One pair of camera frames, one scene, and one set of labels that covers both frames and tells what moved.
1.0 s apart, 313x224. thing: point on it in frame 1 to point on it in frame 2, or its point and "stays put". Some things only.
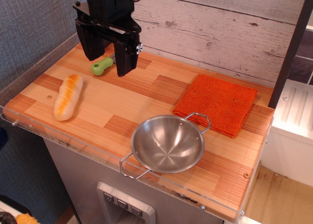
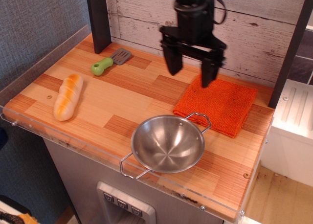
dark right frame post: (287, 66) stays put
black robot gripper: (110, 11) to (193, 33)
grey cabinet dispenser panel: (119, 208) stays put
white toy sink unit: (289, 147) stays put
